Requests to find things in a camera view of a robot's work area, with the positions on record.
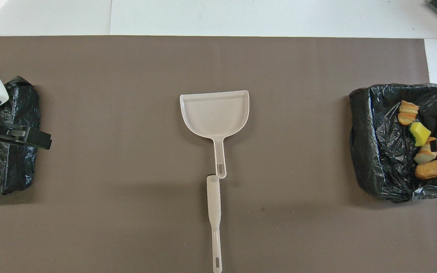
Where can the cream toy pastry piece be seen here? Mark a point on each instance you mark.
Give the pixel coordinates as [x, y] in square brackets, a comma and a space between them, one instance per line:
[408, 112]

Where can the brown table mat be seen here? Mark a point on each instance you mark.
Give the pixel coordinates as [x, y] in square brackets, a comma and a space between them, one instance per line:
[108, 208]

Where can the brown toy bread roll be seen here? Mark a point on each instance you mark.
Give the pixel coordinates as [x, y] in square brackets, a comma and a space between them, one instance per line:
[429, 170]

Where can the black bag-lined bin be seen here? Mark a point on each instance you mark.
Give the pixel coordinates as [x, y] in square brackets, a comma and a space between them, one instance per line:
[381, 151]
[17, 170]

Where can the yellow green sponge piece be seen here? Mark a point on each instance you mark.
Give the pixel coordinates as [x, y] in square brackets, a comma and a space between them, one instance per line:
[420, 132]

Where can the orange striped toy croissant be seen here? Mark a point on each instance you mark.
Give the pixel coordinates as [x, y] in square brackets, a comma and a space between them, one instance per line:
[425, 154]

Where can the beige hand brush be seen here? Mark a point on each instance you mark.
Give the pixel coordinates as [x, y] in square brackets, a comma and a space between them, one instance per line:
[214, 201]

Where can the beige plastic dustpan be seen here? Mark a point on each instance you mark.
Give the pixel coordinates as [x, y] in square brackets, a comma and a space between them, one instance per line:
[214, 113]

